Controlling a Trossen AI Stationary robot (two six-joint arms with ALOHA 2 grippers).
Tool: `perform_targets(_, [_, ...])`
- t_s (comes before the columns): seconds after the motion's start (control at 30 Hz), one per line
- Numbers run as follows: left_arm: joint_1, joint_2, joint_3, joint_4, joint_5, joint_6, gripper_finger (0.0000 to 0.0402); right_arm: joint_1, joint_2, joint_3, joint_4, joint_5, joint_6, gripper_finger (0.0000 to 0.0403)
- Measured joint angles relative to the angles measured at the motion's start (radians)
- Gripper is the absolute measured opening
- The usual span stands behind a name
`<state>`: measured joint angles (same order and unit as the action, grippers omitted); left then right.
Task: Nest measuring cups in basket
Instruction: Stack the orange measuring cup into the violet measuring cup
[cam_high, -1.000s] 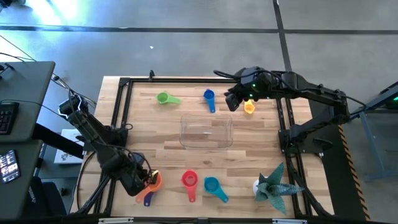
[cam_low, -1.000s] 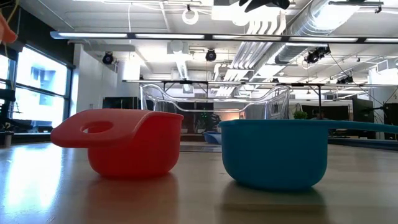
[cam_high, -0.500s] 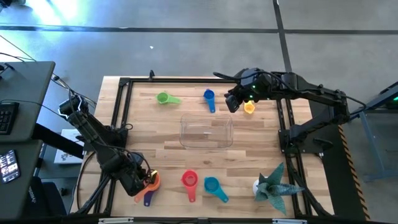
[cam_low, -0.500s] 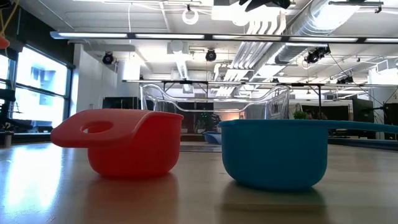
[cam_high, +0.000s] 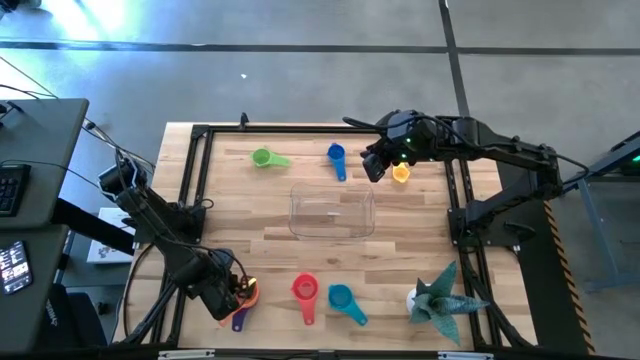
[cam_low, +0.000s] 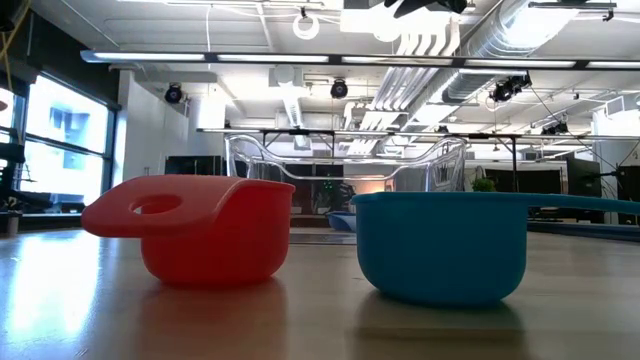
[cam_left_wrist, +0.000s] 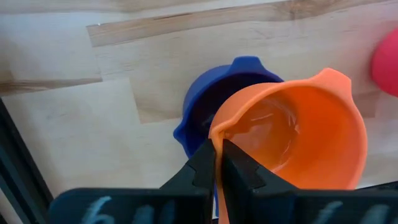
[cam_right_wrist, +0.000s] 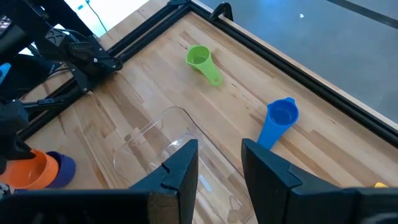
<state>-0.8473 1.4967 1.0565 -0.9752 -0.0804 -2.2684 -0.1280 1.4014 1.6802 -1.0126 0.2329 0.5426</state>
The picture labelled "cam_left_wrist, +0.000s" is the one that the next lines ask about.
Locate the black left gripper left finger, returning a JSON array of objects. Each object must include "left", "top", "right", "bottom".
[{"left": 48, "top": 138, "right": 217, "bottom": 224}]

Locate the orange measuring cup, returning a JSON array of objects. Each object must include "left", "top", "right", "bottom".
[{"left": 208, "top": 67, "right": 368, "bottom": 224}]

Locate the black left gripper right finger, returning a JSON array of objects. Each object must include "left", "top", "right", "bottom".
[{"left": 221, "top": 139, "right": 398, "bottom": 224}]

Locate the red measuring cup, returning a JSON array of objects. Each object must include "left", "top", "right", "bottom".
[{"left": 369, "top": 27, "right": 398, "bottom": 98}]

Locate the black aluminium rig frame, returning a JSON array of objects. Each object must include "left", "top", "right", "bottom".
[{"left": 0, "top": 99, "right": 53, "bottom": 224}]

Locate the dark blue measuring cup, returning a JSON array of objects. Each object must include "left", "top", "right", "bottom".
[{"left": 173, "top": 55, "right": 284, "bottom": 218}]

